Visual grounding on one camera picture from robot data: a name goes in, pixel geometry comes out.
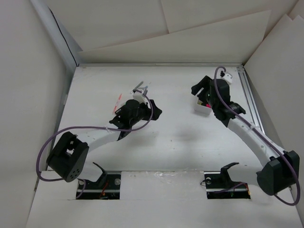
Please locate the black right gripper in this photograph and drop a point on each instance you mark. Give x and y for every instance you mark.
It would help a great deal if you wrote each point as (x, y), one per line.
(204, 83)

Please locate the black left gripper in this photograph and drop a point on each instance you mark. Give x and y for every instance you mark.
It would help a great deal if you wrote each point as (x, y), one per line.
(148, 111)

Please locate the green cap highlighter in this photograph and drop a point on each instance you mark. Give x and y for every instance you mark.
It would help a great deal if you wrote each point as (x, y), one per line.
(119, 111)

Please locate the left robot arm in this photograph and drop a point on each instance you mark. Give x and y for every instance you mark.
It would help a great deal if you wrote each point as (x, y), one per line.
(68, 157)

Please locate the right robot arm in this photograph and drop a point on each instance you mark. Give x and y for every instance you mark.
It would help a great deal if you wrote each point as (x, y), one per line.
(280, 168)

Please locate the white compartment organizer box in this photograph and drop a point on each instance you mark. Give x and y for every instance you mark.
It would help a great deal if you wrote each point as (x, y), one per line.
(202, 109)

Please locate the pink clear pen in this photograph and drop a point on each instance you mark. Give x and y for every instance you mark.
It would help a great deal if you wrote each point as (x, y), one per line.
(117, 103)

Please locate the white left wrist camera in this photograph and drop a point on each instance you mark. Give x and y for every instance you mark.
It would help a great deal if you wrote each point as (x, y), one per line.
(139, 94)

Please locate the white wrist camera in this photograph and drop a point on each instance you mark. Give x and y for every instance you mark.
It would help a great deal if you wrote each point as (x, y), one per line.
(227, 77)
(139, 94)

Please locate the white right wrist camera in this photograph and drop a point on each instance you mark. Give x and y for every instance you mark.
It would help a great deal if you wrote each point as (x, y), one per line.
(227, 77)

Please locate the aluminium rail right side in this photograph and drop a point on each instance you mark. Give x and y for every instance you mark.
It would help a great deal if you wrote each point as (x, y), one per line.
(249, 98)

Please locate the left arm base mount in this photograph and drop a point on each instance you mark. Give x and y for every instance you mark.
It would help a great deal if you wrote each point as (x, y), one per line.
(106, 188)

